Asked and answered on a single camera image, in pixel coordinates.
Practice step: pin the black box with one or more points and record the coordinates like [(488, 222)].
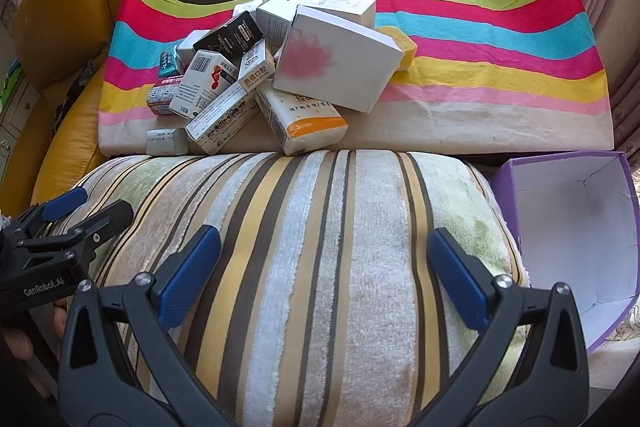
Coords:
[(227, 34)]

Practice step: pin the white and orange box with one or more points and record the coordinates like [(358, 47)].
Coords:
[(305, 122)]

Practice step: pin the small plain white box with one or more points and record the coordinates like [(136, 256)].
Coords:
[(166, 141)]

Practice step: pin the striped velvet cushion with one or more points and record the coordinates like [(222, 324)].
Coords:
[(325, 282)]

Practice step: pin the white box with red figure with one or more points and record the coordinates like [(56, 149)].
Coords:
[(202, 84)]

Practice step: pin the white drawer cabinet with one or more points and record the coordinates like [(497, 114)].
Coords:
[(17, 107)]

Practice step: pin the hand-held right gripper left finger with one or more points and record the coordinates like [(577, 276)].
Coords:
[(192, 274)]

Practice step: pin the white box with dark lettering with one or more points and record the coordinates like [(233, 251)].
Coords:
[(256, 67)]

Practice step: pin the long white box green print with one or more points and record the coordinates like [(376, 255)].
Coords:
[(220, 119)]

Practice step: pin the yellow sponge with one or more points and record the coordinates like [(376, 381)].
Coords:
[(402, 49)]

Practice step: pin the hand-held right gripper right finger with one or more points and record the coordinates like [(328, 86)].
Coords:
[(457, 279)]

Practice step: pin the purple cardboard box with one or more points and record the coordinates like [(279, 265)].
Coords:
[(565, 232)]

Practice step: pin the person's left hand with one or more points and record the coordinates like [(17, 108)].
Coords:
[(17, 344)]

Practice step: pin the dark patterned cloth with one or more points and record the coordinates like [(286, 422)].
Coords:
[(70, 99)]

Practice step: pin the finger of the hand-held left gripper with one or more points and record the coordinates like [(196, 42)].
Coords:
[(107, 219), (62, 206)]

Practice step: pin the teal box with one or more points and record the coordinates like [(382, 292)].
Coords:
[(168, 63)]

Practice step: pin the yellow leather armchair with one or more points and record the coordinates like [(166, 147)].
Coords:
[(75, 7)]

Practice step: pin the large white box silver print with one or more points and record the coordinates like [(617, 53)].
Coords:
[(340, 4)]

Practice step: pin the colourful striped cloth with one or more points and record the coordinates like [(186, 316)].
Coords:
[(475, 32)]

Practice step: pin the white box with pink flower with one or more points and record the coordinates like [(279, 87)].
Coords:
[(340, 62)]

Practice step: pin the small white box with text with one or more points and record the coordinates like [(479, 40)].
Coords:
[(244, 10)]

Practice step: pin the silver white cube box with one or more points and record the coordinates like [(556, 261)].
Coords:
[(187, 49)]

